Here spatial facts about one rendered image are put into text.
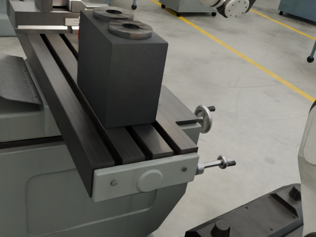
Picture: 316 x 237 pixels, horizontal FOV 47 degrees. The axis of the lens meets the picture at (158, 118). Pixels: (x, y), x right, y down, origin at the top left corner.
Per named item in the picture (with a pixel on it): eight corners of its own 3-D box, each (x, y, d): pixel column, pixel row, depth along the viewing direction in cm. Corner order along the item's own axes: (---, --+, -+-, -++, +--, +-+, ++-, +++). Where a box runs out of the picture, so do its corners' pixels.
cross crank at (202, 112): (201, 122, 158) (207, 98, 153) (216, 138, 150) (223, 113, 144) (169, 127, 151) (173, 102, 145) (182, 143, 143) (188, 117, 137)
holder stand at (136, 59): (121, 80, 98) (129, 5, 88) (155, 122, 82) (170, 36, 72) (76, 83, 93) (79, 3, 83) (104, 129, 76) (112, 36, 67)
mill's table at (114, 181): (59, 13, 171) (59, -4, 167) (197, 182, 79) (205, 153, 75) (6, 11, 160) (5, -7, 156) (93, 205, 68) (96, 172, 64)
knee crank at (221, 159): (229, 161, 153) (233, 149, 150) (238, 169, 149) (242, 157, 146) (185, 169, 143) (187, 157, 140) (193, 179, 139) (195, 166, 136)
